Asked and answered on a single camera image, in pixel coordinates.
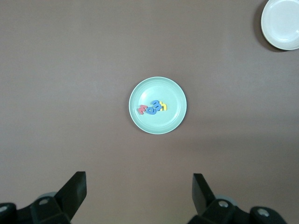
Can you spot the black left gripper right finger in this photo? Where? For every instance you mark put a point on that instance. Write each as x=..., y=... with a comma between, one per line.
x=210, y=212

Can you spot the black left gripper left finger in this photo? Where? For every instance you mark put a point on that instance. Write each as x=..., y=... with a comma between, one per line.
x=70, y=203

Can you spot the yellow lowercase letter h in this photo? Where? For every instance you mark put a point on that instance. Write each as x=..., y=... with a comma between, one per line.
x=165, y=107

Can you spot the blue lowercase letter a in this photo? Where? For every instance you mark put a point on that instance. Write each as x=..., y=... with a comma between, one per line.
x=151, y=112

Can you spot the red lowercase letter w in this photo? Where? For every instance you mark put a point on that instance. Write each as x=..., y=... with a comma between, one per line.
x=141, y=109

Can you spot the blue lowercase letter m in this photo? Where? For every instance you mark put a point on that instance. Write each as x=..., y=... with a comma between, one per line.
x=156, y=103

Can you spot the green plate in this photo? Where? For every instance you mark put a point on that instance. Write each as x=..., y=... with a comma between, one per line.
x=158, y=123

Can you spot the beige plate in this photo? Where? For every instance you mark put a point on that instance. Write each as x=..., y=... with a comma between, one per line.
x=282, y=23

